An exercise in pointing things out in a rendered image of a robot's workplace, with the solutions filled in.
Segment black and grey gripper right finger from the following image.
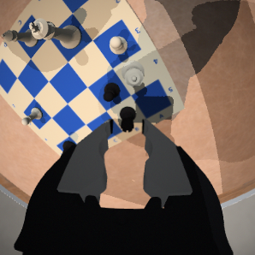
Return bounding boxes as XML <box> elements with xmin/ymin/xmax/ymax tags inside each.
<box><xmin>142</xmin><ymin>119</ymin><xmax>234</xmax><ymax>255</ymax></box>

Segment white chess king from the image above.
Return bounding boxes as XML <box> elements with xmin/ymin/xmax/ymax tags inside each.
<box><xmin>29</xmin><ymin>18</ymin><xmax>81</xmax><ymax>49</ymax></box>

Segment blue and cream chessboard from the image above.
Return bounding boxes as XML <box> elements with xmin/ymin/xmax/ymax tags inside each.
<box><xmin>0</xmin><ymin>0</ymin><xmax>185</xmax><ymax>156</ymax></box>

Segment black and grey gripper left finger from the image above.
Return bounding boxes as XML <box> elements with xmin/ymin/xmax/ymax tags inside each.
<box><xmin>14</xmin><ymin>119</ymin><xmax>113</xmax><ymax>252</ymax></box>

